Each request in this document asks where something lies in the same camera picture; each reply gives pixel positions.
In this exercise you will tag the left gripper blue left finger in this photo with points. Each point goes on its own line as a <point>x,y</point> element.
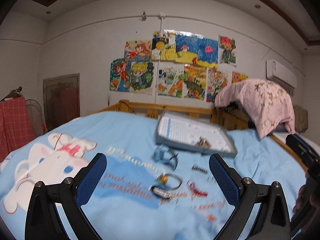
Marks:
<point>43,220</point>

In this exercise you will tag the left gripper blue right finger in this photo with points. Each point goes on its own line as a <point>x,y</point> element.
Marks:
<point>272,220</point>

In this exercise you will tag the beige claw hair clip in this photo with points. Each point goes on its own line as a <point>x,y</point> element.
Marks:
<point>203,143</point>

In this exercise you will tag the brown hair tie yellow bead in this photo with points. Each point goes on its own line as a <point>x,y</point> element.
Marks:
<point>169,181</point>

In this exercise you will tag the blue smart watch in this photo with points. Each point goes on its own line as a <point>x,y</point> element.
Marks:
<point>165,155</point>

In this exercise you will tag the small red hair clip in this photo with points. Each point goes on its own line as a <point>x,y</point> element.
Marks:
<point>194,191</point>

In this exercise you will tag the red checkered cloth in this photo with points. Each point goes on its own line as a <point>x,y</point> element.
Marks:
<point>16,130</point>

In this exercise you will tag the light blue cartoon bedsheet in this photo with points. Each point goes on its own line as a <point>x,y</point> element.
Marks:
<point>122,205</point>

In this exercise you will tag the olive hanging garment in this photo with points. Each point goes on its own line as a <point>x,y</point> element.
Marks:
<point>301,119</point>

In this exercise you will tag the pink floral blanket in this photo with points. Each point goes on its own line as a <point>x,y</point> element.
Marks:
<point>266,103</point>

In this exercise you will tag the brown wooden door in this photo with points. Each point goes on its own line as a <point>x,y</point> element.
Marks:
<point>61,99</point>

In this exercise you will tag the grey cardboard tray box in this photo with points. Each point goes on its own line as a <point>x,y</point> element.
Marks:
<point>181,132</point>

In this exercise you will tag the orange character drawing poster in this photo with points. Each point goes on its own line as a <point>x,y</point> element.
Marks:
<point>238,77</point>

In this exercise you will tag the colourful collage drawing poster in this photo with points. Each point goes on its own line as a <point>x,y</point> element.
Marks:
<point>217,80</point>

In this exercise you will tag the orange fish girl drawing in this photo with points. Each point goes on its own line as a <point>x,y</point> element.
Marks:
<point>120,70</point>

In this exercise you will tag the orange landscape drawing poster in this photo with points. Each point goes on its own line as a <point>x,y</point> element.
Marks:
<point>194,82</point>

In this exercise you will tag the red hair character drawing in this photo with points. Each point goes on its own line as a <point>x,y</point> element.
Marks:
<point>228,47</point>

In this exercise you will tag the blond boy drawing poster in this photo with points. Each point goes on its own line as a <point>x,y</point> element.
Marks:
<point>141,77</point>

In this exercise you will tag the turtle fish drawing poster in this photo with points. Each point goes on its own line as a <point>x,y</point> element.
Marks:
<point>170,80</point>

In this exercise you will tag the blue sea drawing poster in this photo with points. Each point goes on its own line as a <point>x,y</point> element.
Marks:
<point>196,49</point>

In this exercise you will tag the mermaid drawing poster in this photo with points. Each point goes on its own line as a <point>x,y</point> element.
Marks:
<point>138,50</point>

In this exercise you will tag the yellow planet drawing poster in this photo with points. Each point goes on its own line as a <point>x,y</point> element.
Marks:
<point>163,46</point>

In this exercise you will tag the white wire fan guard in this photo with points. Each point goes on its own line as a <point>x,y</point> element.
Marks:
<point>36,117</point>

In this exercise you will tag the wooden bed frame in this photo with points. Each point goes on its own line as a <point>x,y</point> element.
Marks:
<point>229,120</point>

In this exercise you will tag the white wall air conditioner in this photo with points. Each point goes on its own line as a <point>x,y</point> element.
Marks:
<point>278,73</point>

